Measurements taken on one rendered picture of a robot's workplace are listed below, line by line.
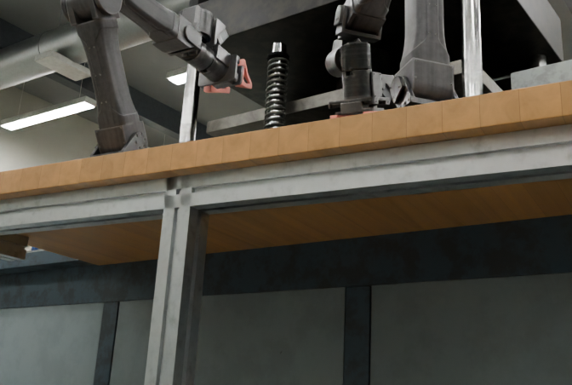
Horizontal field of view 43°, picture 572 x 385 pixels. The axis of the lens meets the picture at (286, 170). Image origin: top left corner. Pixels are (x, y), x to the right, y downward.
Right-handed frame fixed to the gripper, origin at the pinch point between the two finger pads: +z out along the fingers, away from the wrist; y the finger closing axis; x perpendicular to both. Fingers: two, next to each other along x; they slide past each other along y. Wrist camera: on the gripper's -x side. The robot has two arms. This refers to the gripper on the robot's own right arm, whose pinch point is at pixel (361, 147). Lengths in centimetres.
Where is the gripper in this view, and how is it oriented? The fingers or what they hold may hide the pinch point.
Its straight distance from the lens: 139.2
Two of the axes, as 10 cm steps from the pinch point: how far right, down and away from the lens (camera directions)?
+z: 0.6, 10.0, 0.2
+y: -7.9, 0.4, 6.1
